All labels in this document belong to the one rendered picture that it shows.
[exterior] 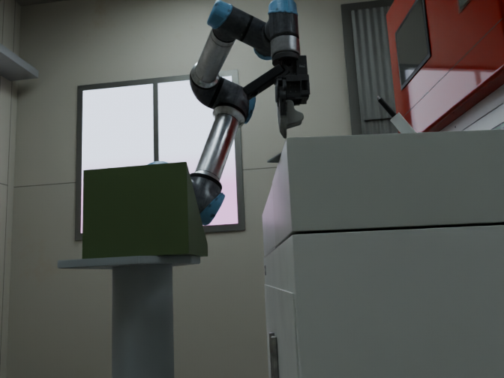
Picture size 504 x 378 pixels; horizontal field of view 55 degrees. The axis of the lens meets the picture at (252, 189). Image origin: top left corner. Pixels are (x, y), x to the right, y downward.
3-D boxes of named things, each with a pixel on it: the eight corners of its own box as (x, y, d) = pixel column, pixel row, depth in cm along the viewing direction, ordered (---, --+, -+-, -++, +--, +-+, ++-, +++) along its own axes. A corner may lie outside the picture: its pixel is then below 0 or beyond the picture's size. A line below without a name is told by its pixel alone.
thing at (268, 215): (292, 255, 161) (289, 213, 164) (318, 244, 107) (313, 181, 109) (264, 256, 161) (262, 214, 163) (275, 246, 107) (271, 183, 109)
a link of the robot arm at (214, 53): (187, 73, 176) (221, -14, 131) (215, 85, 178) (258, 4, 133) (176, 99, 172) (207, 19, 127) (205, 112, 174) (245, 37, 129)
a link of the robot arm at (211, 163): (163, 217, 152) (214, 88, 179) (208, 235, 155) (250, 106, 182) (172, 202, 142) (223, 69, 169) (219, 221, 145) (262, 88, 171)
